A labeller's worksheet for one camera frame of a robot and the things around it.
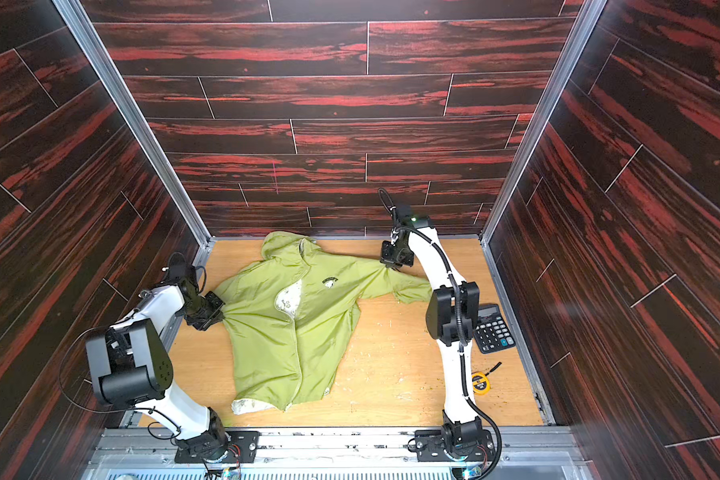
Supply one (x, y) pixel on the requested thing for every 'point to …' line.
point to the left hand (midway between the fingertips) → (226, 312)
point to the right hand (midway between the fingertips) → (393, 262)
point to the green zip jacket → (291, 318)
